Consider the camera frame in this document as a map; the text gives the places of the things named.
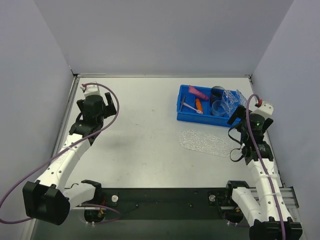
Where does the clear textured acrylic stand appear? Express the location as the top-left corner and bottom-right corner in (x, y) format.
(221, 89), (247, 117)

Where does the clear cup brown band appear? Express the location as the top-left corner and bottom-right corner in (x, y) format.
(211, 100), (229, 117)

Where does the blue tinted cup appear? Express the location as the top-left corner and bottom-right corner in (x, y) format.
(210, 86), (225, 104)

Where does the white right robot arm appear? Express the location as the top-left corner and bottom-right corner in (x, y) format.
(227, 103), (303, 240)

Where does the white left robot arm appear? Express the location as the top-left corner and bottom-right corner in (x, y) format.
(22, 92), (117, 226)

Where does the orange toothpaste tube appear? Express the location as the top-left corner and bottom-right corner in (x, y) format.
(195, 98), (203, 112)

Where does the pink toothbrush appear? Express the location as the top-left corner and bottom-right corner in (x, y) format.
(184, 103), (203, 115)

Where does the clear textured oval tray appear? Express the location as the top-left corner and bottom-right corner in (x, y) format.
(179, 129), (238, 158)

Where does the pink toothpaste tube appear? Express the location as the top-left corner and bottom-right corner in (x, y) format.
(188, 85), (209, 101)

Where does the grey toothbrush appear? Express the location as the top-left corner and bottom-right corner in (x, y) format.
(179, 95), (186, 112)

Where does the blue plastic divided bin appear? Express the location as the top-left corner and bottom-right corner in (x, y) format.
(176, 84), (234, 128)

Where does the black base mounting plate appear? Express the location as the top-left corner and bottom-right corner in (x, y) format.
(82, 187), (251, 221)

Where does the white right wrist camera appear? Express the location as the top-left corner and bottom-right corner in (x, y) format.
(252, 99), (274, 120)

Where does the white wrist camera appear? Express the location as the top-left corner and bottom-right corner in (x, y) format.
(252, 99), (274, 120)
(80, 82), (101, 98)

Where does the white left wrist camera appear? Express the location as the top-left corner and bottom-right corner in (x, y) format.
(80, 82), (101, 98)

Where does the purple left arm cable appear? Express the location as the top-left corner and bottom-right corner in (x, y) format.
(0, 82), (123, 225)

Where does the aluminium frame rail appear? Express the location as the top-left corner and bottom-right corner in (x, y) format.
(250, 187), (300, 209)

